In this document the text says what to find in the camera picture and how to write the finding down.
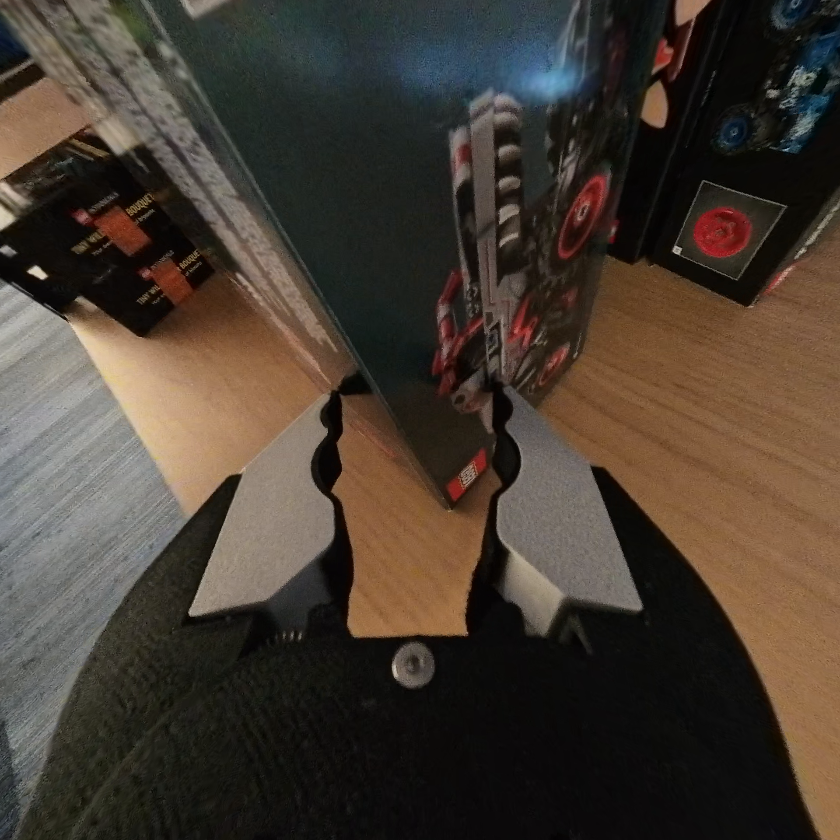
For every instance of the wooden desk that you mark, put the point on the wooden desk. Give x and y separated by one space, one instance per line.
689 407

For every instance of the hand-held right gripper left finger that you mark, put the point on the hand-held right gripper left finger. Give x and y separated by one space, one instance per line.
262 538

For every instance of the black bouquet toy box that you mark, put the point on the black bouquet toy box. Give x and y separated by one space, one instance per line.
124 229
174 279

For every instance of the dark monster truck toy box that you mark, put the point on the dark monster truck toy box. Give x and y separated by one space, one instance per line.
367 229

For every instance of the black red flower toy box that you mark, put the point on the black red flower toy box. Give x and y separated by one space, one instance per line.
646 197

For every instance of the black blue truck toy box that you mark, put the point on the black blue truck toy box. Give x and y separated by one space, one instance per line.
722 170

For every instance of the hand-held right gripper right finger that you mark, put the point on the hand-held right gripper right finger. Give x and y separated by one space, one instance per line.
564 531

